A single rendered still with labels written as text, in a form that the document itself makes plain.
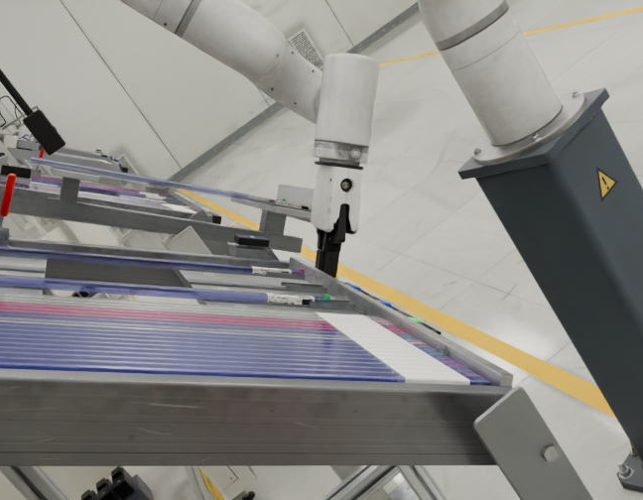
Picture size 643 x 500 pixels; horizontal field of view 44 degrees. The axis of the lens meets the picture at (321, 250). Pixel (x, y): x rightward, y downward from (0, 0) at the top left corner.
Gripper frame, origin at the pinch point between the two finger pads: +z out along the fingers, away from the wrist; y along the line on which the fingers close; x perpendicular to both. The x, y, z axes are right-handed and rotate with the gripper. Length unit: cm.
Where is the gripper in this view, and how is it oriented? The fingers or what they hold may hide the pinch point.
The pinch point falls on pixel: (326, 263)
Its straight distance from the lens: 121.4
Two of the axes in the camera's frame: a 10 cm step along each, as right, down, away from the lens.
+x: -9.4, -0.8, -3.2
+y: -3.1, -1.4, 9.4
